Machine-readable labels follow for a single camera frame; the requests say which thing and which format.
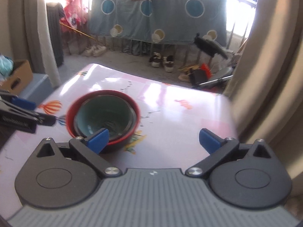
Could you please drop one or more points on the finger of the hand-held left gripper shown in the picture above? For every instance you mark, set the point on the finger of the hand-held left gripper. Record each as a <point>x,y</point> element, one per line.
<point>47,119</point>
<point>24,103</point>

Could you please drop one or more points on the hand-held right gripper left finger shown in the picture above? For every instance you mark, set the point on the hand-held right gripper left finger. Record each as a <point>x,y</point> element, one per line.
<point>98,140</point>

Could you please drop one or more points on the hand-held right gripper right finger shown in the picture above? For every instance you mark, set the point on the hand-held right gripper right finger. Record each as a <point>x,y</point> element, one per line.
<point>209,140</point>

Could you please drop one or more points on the red and black bowl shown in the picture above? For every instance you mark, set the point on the red and black bowl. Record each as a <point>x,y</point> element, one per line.
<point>71,118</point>

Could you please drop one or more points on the large grey green bowl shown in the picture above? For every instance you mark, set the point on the large grey green bowl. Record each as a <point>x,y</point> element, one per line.
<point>133,120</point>

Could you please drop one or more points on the grey blue stool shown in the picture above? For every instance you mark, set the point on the grey blue stool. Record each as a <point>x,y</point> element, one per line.
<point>35,87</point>

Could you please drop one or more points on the cardboard box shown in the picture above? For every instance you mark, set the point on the cardboard box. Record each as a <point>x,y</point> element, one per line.
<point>20,75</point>

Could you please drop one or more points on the light plastic bag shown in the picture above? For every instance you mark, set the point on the light plastic bag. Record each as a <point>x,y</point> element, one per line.
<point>5,65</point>

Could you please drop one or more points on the grey ribbed cover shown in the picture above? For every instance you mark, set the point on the grey ribbed cover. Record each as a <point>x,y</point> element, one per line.
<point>55,33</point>

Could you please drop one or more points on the beige curtain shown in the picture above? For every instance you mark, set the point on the beige curtain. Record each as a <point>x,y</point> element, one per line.
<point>272,75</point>
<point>40,28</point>

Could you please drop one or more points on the black and white shoe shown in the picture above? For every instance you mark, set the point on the black and white shoe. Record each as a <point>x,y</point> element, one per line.
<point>168,63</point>
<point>155,60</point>

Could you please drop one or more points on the yellow stick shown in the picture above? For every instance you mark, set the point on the yellow stick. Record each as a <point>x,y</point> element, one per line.
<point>78,31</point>

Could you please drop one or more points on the black object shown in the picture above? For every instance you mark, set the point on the black object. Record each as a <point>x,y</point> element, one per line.
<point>208,46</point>

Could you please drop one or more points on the pink clothes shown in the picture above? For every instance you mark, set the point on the pink clothes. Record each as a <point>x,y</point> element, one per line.
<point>73,7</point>

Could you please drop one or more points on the blue blanket with circles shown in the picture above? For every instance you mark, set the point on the blue blanket with circles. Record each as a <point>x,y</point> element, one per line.
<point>165,23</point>

